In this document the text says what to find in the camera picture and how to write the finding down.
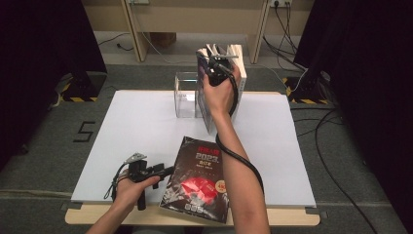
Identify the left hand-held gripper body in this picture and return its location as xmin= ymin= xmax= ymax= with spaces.
xmin=124 ymin=152 xmax=159 ymax=212

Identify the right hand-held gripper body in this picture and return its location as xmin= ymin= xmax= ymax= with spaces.
xmin=203 ymin=53 xmax=240 ymax=88

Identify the white book with picture grid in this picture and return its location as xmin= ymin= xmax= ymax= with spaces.
xmin=227 ymin=44 xmax=247 ymax=123

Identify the black book with red print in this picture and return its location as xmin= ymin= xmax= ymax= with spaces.
xmin=159 ymin=136 xmax=230 ymax=224

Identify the clear acrylic file holder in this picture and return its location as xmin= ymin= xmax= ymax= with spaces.
xmin=173 ymin=71 xmax=204 ymax=119

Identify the person's left hand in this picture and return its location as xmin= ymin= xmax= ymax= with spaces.
xmin=113 ymin=175 xmax=162 ymax=211

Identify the person's right hand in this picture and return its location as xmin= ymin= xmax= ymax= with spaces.
xmin=202 ymin=65 xmax=242 ymax=121

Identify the white board sheet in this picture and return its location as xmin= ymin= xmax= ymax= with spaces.
xmin=70 ymin=90 xmax=318 ymax=209

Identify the beige wooden desk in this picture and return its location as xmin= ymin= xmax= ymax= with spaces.
xmin=81 ymin=0 xmax=315 ymax=64

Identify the brown cardboard box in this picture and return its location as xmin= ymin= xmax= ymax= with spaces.
xmin=149 ymin=31 xmax=178 ymax=49

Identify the black stand base hazard tape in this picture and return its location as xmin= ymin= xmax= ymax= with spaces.
xmin=59 ymin=71 xmax=108 ymax=103
xmin=282 ymin=69 xmax=332 ymax=105

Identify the black curtain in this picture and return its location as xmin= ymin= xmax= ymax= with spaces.
xmin=293 ymin=0 xmax=413 ymax=230
xmin=0 ymin=0 xmax=108 ymax=170

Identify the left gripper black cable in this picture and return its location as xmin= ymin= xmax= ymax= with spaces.
xmin=103 ymin=161 xmax=130 ymax=201

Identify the black cable bundle from socket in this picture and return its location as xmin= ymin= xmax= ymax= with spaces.
xmin=262 ymin=3 xmax=309 ymax=73

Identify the black floor cable with plug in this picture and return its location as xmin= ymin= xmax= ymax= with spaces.
xmin=97 ymin=31 xmax=134 ymax=53

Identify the thin black floor cable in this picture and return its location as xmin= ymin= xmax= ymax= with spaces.
xmin=290 ymin=106 xmax=344 ymax=137

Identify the long black floor cable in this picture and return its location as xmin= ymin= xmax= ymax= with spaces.
xmin=314 ymin=108 xmax=379 ymax=234

